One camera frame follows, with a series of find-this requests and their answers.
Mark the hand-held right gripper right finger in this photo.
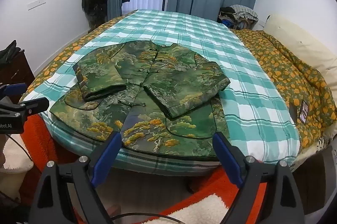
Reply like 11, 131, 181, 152
213, 132, 306, 224

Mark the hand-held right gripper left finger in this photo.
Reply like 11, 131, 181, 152
34, 131, 124, 224

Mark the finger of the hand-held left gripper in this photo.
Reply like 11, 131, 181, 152
0, 83, 27, 98
0, 98, 50, 116

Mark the green landscape print jacket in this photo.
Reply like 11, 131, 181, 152
49, 40, 231, 161

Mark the pile of dark clothes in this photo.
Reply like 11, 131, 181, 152
218, 6, 254, 31

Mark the dark wooden cabinet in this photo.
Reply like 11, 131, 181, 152
0, 49, 36, 109

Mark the white fluffy rug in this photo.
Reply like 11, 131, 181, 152
0, 134, 35, 201
147, 194, 229, 224

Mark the dark cloth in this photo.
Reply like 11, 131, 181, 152
0, 40, 21, 62

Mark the smartphone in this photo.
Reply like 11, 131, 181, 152
299, 101, 309, 124

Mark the spotted white cloth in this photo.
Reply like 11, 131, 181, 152
300, 133, 331, 161

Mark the orange floral green quilt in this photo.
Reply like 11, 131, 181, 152
20, 9, 337, 151

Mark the dark hanging coat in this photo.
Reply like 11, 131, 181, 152
82, 0, 109, 33

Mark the teal plaid bedsheet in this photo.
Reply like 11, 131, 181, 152
20, 9, 301, 177

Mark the grey checked cloth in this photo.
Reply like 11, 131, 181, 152
230, 4, 259, 21

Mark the black cable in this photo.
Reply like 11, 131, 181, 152
112, 214, 182, 224

